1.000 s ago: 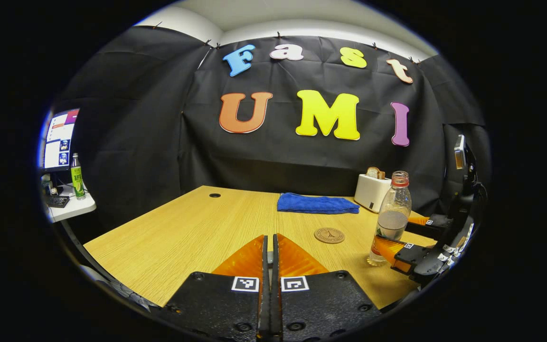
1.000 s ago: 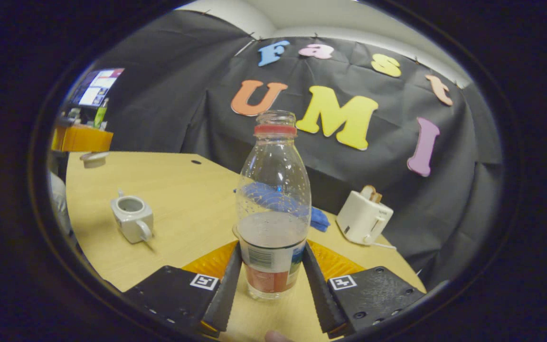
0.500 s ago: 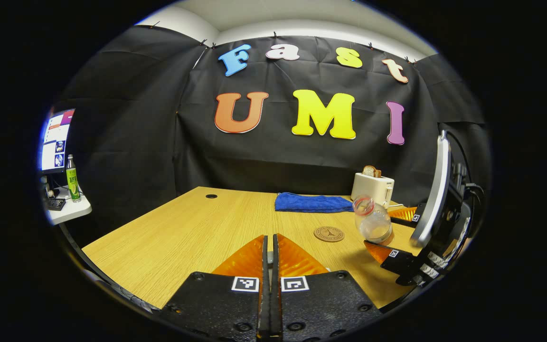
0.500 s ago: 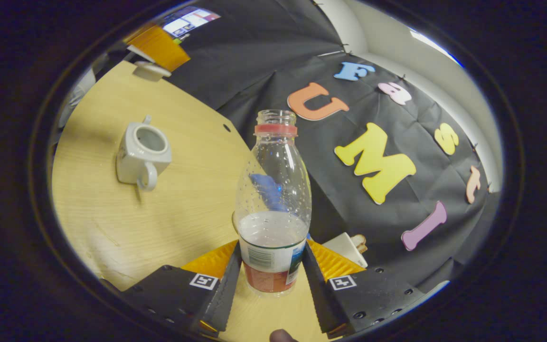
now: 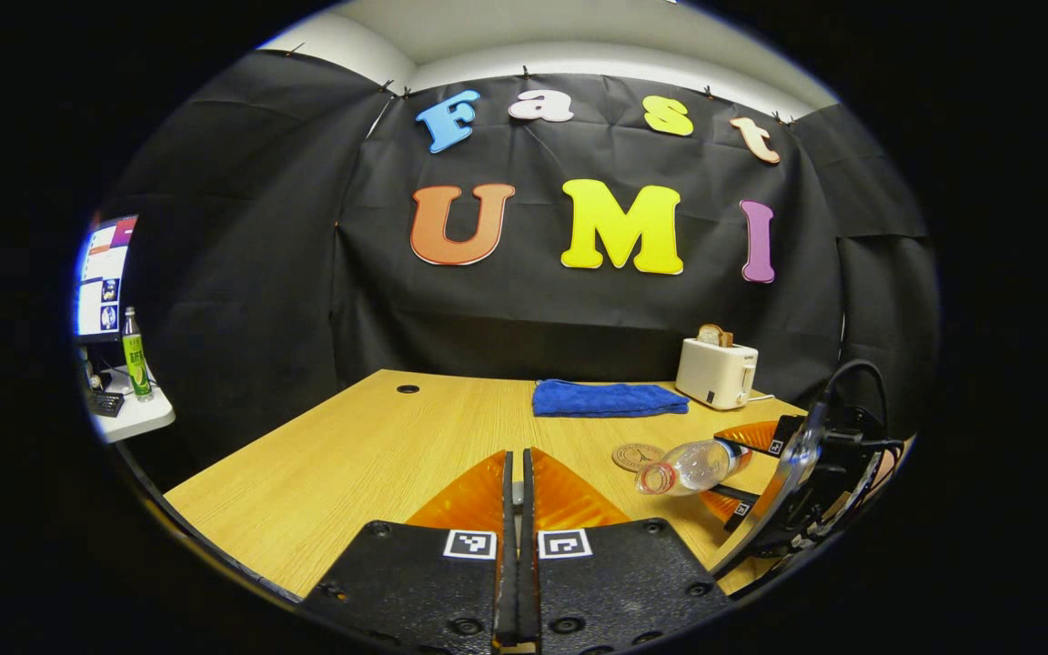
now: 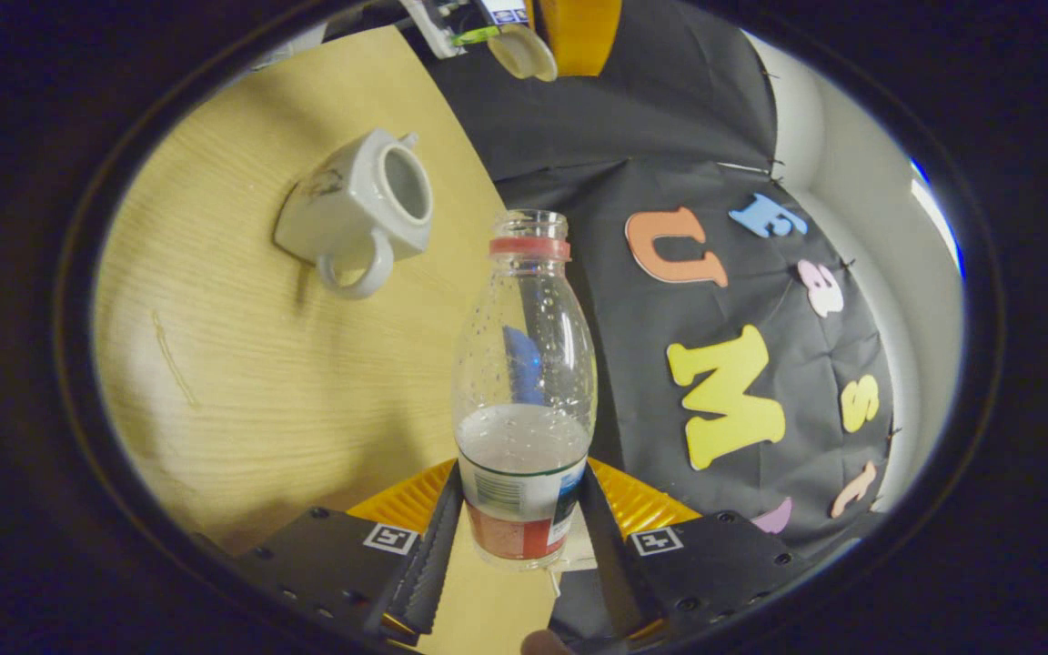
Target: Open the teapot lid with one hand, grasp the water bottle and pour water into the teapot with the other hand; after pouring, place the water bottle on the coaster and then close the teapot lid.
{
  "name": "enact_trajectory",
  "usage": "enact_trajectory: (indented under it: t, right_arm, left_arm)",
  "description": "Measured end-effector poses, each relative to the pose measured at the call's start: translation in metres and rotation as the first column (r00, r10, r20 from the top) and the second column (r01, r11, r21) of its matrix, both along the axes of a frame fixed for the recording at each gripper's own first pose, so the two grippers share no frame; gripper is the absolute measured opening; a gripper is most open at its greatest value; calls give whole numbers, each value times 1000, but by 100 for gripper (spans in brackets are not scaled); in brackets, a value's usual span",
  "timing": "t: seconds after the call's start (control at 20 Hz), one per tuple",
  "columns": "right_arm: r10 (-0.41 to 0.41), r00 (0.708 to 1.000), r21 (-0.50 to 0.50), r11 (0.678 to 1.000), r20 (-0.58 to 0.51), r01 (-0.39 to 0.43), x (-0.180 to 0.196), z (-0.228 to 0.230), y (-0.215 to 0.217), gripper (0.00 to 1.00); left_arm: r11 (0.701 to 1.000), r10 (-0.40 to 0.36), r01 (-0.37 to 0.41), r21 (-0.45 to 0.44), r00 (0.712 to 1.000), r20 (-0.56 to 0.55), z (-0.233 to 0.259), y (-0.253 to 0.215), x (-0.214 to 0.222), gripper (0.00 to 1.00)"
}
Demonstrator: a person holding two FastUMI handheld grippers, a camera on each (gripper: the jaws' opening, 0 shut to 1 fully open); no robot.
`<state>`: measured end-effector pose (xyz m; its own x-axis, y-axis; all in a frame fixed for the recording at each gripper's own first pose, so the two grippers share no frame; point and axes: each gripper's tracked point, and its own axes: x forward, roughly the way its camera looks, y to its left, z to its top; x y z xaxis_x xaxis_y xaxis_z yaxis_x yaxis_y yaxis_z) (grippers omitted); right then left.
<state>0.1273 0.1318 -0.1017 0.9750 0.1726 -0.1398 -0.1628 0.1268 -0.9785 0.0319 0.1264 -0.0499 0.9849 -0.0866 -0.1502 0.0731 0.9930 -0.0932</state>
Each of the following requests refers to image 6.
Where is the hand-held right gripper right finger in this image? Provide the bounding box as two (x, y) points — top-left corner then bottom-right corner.
(579, 458), (809, 640)

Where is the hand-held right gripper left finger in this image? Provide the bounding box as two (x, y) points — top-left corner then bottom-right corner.
(233, 459), (466, 640)

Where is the clear plastic water bottle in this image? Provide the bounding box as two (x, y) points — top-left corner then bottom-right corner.
(451, 209), (599, 572)

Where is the white ceramic teacup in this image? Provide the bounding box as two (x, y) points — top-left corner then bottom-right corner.
(274, 127), (435, 301)

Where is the black backdrop cloth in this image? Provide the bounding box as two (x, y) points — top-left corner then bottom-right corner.
(424, 0), (898, 558)

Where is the white side table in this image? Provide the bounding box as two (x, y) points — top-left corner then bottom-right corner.
(399, 0), (469, 60)

